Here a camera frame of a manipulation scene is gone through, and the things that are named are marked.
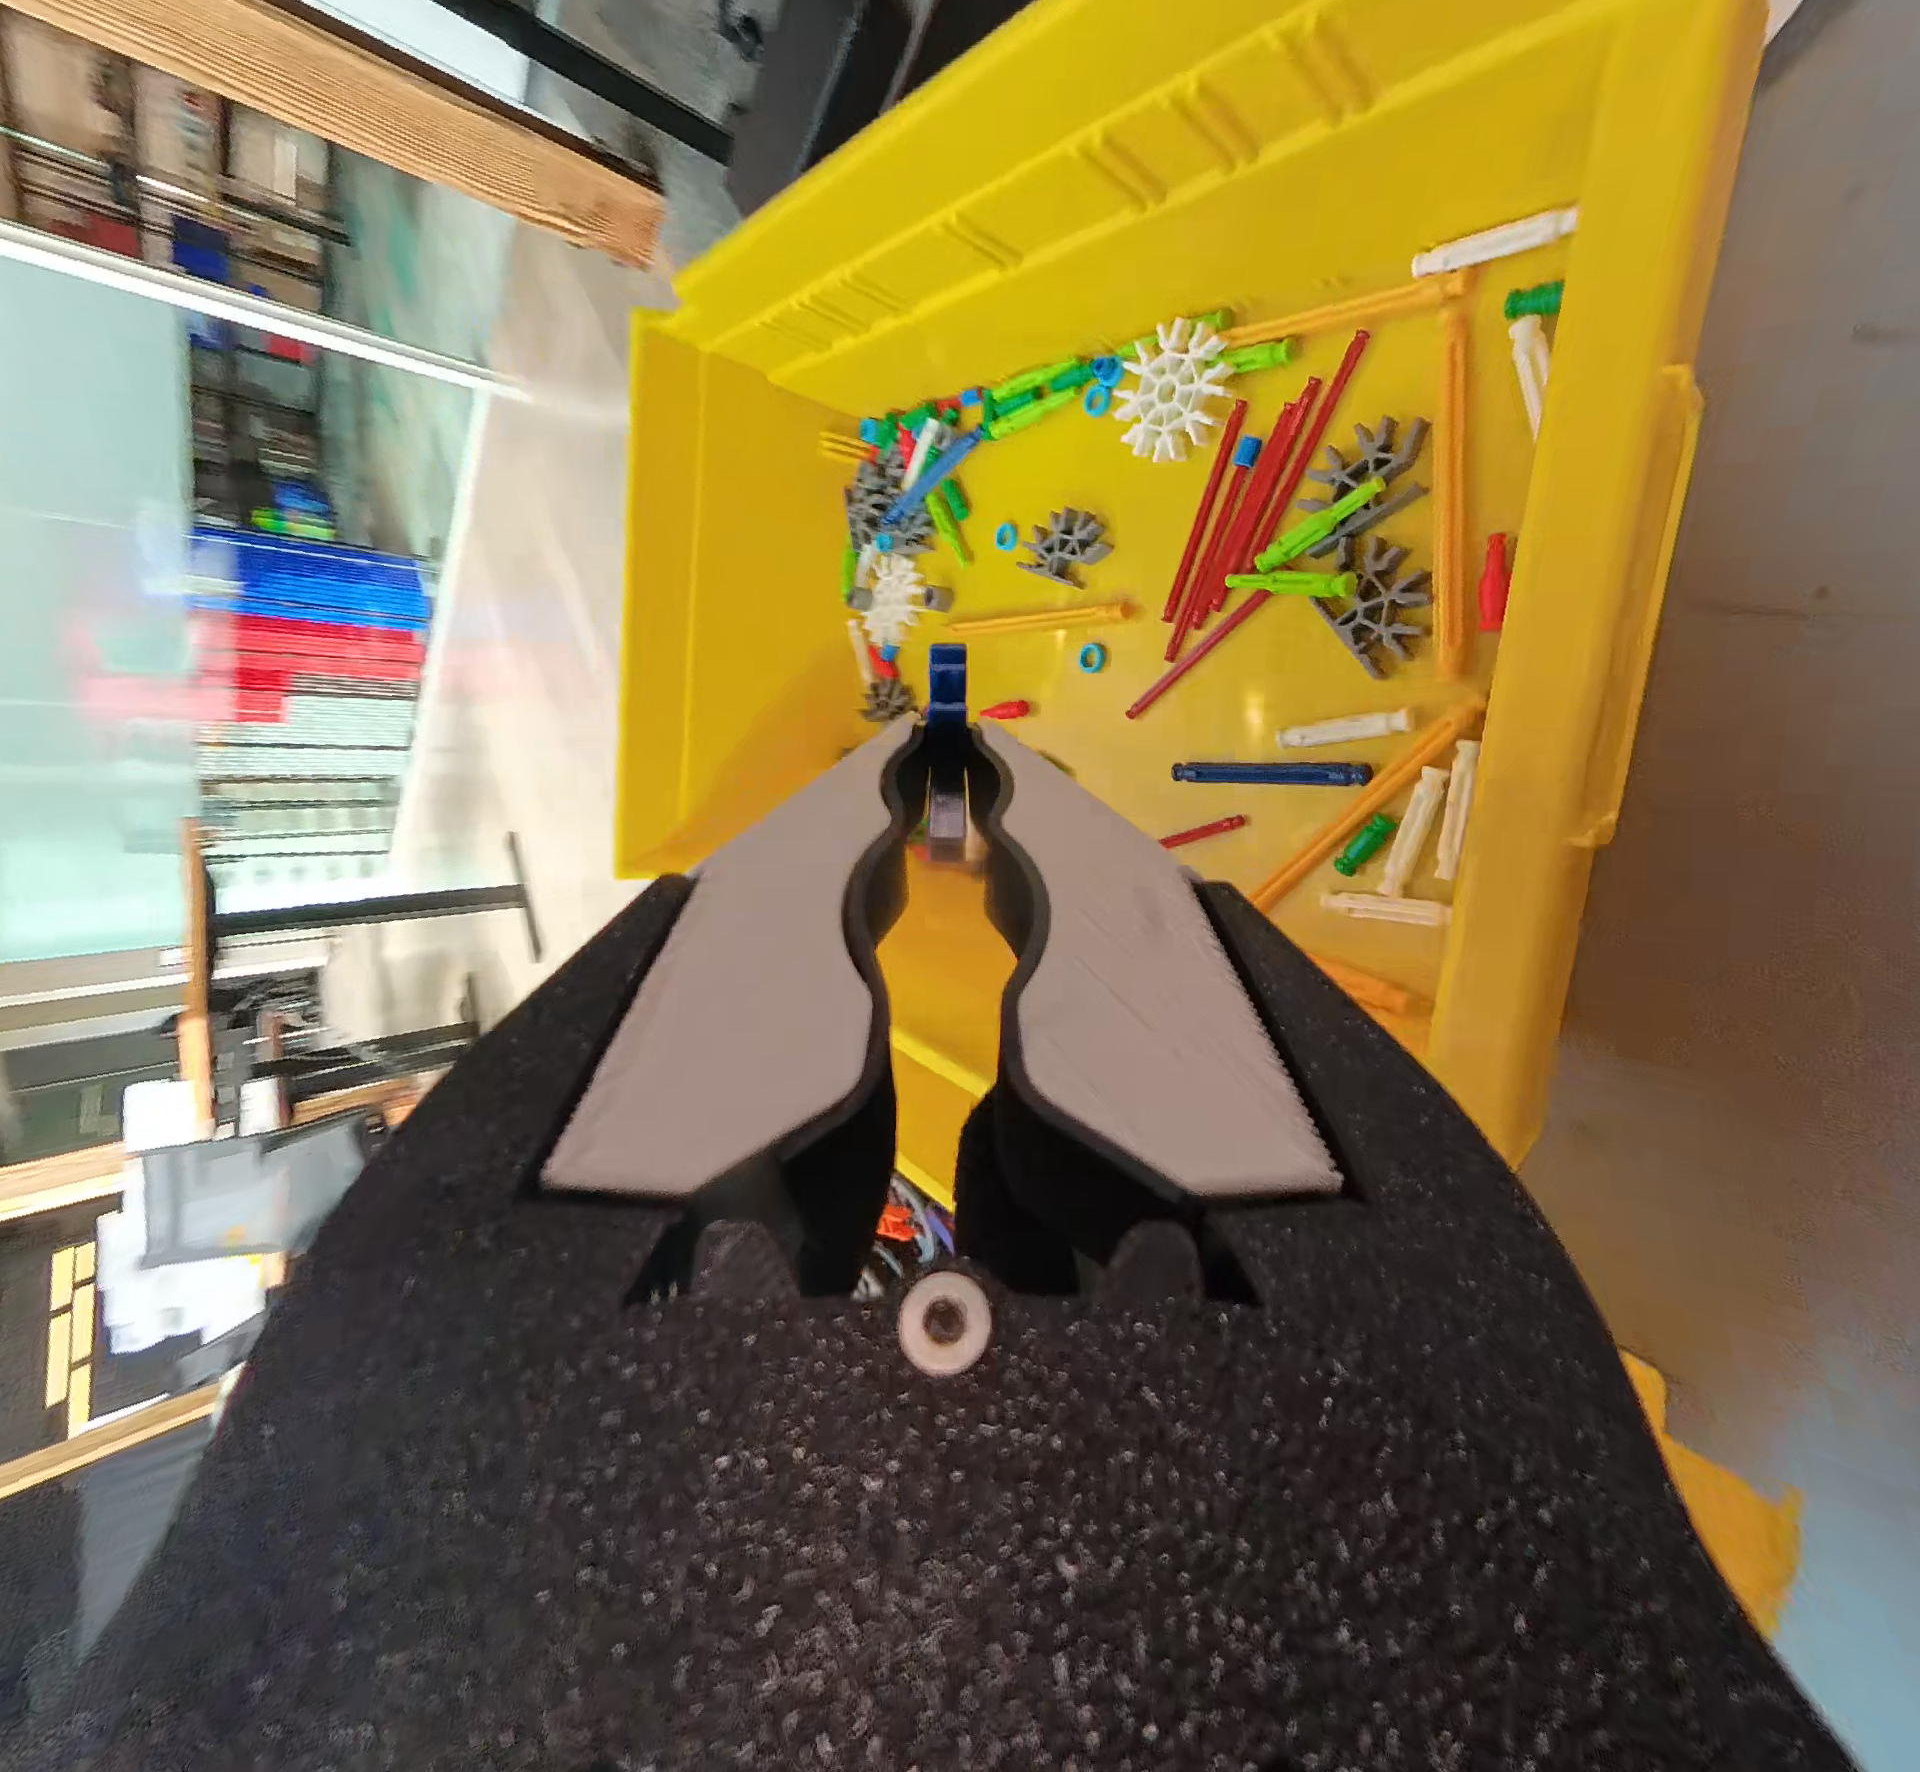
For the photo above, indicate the blue snowflake toy connector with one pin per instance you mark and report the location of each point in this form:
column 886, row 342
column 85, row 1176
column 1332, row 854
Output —
column 949, row 678

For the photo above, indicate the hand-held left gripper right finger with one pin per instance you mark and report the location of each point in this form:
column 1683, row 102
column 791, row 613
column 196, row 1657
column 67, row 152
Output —
column 1172, row 1037

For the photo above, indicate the blue storage crates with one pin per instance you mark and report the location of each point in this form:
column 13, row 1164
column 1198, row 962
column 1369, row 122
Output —
column 300, row 603

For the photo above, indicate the wooden beam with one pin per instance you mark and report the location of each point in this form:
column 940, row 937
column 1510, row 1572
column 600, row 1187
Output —
column 331, row 78

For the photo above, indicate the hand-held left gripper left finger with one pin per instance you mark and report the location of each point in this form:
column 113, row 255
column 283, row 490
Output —
column 720, row 1037

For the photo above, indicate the pile of toy pieces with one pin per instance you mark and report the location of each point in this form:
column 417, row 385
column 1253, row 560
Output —
column 1245, row 499

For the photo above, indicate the grey desk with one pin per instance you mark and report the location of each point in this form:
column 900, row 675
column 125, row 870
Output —
column 1771, row 902

